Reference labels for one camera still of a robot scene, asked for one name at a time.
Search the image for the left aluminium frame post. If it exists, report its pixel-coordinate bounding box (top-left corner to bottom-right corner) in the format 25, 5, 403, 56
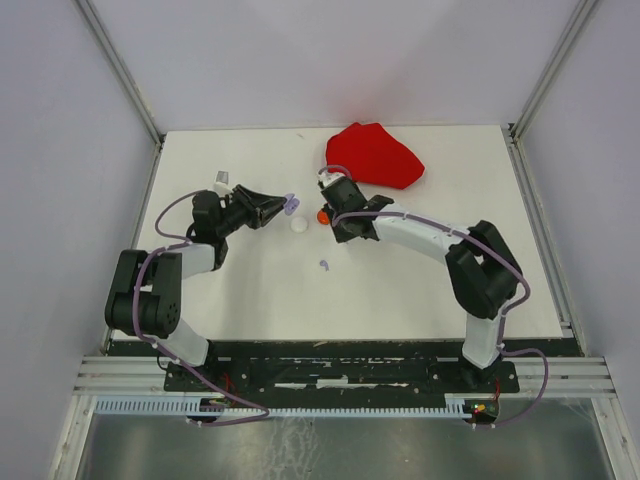
73, 0, 164, 145

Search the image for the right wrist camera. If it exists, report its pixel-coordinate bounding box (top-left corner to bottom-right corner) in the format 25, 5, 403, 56
317, 169, 349, 190

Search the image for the white earbud charging case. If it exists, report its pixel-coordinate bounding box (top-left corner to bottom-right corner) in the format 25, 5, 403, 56
290, 217, 309, 234

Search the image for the aluminium frame rail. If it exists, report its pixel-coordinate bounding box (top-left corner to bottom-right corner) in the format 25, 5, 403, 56
72, 356, 615, 399

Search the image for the aluminium frame post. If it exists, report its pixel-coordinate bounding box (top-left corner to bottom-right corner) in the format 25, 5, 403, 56
73, 0, 164, 145
509, 0, 601, 143

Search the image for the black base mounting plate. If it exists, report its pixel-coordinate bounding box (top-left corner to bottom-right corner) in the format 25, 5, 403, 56
164, 341, 519, 409

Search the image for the white cable duct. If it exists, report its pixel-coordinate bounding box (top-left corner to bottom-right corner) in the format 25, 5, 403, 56
92, 392, 476, 417

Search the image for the red cloth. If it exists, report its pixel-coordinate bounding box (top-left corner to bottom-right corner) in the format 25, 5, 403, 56
325, 122, 426, 190

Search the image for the purple earbud charging case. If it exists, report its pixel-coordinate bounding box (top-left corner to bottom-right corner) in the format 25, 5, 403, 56
283, 193, 300, 216

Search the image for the orange earbud charging case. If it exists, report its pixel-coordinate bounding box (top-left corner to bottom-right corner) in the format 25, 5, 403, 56
316, 210, 330, 225

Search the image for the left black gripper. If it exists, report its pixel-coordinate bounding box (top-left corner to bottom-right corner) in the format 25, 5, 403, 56
217, 184, 288, 238

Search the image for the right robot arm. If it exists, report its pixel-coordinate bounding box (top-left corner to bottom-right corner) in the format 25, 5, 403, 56
318, 173, 530, 391

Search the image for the right aluminium frame post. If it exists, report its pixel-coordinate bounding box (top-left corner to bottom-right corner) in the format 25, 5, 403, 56
509, 0, 601, 143

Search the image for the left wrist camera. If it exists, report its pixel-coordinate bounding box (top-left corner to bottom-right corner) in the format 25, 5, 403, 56
213, 171, 232, 196

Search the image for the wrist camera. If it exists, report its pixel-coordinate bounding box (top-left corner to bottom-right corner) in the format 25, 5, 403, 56
213, 171, 232, 196
317, 169, 349, 190

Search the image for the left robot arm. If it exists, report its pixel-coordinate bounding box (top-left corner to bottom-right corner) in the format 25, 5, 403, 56
104, 185, 293, 390

